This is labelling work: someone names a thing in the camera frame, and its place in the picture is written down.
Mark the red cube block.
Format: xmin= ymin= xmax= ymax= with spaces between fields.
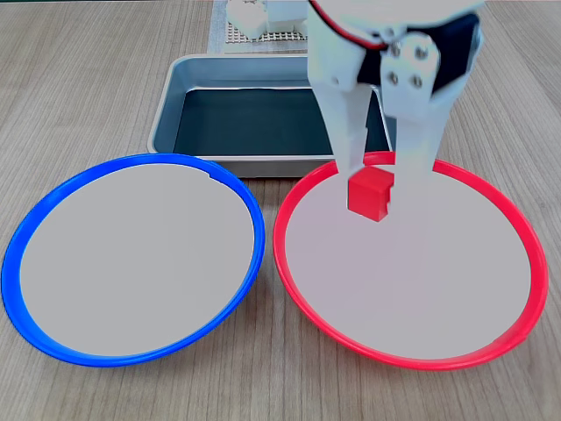
xmin=347 ymin=165 xmax=395 ymax=223

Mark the black tray liner mat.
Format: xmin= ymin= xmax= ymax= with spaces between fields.
xmin=173 ymin=87 xmax=389 ymax=158

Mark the silver metal tray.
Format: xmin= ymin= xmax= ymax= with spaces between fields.
xmin=147 ymin=54 xmax=395 ymax=179

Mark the red rimmed white dish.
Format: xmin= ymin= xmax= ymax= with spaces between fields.
xmin=272 ymin=150 xmax=549 ymax=373

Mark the blue rimmed white dish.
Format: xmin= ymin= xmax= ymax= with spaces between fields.
xmin=1 ymin=153 xmax=266 ymax=368

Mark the white mesh mat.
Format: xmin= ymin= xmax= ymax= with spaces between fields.
xmin=224 ymin=19 xmax=309 ymax=44

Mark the red and black cable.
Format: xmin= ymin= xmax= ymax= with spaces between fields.
xmin=308 ymin=0 xmax=390 ymax=50

